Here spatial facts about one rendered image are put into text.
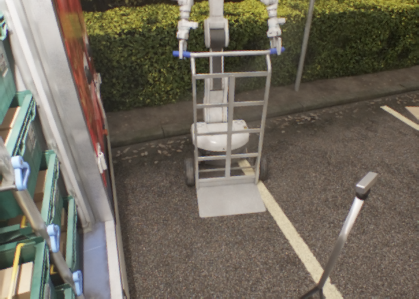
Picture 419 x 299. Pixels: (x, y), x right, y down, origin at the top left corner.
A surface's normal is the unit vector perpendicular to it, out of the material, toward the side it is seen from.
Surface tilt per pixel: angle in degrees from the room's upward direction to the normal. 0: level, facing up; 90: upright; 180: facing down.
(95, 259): 0
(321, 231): 0
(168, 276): 0
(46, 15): 90
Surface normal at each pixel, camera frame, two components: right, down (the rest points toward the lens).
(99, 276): 0.00, -0.81
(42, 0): 0.33, 0.55
